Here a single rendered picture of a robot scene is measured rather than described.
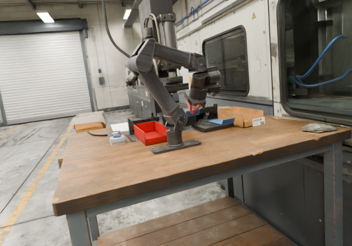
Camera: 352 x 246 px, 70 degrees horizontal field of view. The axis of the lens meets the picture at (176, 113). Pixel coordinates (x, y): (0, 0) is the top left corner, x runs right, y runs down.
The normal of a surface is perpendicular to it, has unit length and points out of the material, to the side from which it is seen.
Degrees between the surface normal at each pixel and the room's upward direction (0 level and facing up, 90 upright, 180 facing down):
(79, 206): 90
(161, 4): 90
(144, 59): 90
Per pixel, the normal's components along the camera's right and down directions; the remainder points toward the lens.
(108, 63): 0.30, 0.11
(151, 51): 0.50, 0.08
